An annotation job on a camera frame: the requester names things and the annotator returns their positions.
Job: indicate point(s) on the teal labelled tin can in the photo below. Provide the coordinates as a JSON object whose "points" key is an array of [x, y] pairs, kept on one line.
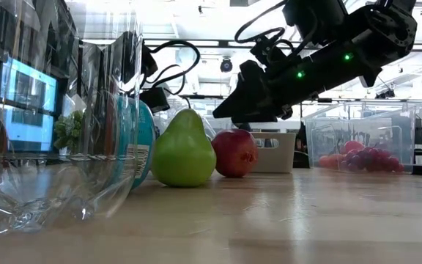
{"points": [[147, 139]]}

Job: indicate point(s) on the red grape bunch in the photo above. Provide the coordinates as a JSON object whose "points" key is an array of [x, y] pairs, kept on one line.
{"points": [[372, 159]]}

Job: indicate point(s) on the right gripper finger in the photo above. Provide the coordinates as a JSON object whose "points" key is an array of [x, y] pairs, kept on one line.
{"points": [[255, 118], [249, 95]]}

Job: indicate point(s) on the red apple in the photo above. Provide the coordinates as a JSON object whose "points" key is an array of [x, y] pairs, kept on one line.
{"points": [[352, 146], [233, 154]]}

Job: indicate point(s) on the person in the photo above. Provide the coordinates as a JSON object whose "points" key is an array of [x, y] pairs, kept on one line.
{"points": [[245, 127]]}

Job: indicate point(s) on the wide clear plastic bottle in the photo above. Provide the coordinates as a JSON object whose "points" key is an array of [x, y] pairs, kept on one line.
{"points": [[50, 205]]}

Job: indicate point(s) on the green succulent plant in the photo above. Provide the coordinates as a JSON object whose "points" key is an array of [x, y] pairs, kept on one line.
{"points": [[67, 130]]}

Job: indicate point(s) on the black dome ceiling camera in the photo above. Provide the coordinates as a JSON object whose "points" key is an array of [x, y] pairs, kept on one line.
{"points": [[226, 65]]}

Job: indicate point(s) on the green pear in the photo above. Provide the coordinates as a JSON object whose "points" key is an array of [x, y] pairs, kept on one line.
{"points": [[183, 154]]}

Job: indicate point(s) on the grey plastic bin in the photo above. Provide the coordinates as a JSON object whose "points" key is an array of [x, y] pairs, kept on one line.
{"points": [[277, 161]]}

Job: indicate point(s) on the black ceiling track lamp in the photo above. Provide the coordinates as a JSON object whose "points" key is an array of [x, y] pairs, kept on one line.
{"points": [[385, 94]]}

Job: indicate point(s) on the orange tangerine bunch with leaf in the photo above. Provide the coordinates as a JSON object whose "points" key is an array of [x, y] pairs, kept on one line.
{"points": [[330, 161]]}

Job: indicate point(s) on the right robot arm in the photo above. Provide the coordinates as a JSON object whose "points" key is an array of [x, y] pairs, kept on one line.
{"points": [[343, 62]]}

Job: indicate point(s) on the right wrist camera housing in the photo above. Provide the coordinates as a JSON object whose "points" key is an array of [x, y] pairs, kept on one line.
{"points": [[267, 51]]}

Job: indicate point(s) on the overhead black light bar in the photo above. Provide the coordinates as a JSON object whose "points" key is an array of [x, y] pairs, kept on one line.
{"points": [[214, 45]]}

